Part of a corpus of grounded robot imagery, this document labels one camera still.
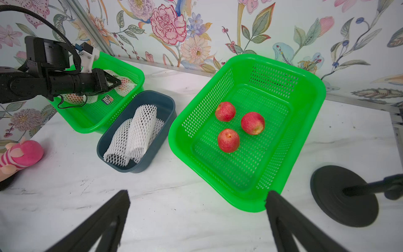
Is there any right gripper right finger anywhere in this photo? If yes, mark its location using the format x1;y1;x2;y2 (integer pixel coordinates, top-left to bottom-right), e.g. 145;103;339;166
266;191;347;252

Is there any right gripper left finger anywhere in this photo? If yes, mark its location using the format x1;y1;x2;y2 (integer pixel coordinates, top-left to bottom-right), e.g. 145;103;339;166
48;190;130;252

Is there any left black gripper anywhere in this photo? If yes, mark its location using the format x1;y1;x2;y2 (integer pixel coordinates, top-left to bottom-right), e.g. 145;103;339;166
25;36;122;100

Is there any red apple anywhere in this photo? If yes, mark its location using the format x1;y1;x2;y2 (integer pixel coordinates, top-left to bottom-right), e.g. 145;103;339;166
215;101;236;122
217;129;240;153

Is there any netted apple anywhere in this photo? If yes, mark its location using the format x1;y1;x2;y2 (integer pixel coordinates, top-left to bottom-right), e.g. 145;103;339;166
62;93;98;106
105;70;137;97
241;112;265;135

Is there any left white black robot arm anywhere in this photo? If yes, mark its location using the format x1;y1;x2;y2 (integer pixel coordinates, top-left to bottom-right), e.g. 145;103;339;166
1;5;121;104

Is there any small dark card in basket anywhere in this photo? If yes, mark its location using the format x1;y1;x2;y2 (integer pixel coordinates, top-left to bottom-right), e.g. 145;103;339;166
101;95;114;106

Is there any left green plastic basket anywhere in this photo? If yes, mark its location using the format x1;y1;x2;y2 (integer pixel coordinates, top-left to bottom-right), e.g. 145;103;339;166
50;52;145;134

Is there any green plastic basket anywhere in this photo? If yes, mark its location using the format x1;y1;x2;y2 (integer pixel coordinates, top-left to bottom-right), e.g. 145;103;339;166
169;54;326;213
50;52;145;134

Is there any dark teal plastic bin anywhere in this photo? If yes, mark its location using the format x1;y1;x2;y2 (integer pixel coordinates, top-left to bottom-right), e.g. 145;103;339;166
97;90;176;173

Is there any blue microphone on black stand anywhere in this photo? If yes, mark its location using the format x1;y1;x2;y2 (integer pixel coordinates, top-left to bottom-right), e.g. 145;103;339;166
310;165;403;227

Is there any right green plastic basket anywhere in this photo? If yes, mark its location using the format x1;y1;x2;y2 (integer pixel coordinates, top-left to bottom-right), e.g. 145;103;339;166
169;54;326;213

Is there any pink plush toy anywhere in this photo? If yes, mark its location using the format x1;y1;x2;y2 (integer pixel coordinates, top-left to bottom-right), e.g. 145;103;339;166
1;138;44;182

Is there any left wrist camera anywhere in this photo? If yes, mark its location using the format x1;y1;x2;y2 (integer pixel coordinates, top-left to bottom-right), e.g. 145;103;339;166
75;42;100;74

